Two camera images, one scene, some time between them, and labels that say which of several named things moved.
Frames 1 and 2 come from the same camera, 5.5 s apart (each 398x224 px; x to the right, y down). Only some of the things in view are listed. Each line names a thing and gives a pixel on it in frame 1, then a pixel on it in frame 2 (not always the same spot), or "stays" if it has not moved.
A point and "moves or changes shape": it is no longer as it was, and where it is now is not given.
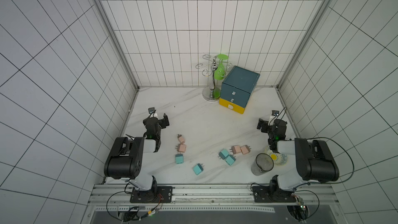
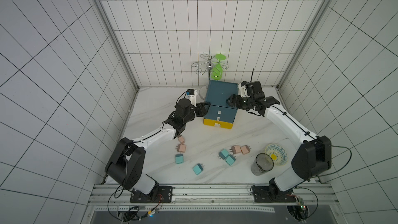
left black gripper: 164,122 -> 202,109
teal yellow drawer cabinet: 236,88 moves or changes shape
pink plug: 181,148 stays
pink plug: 245,149 stays
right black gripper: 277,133 -> 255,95
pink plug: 181,139 stays
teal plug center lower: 230,159 stays
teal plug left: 179,158 stays
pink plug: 236,149 stays
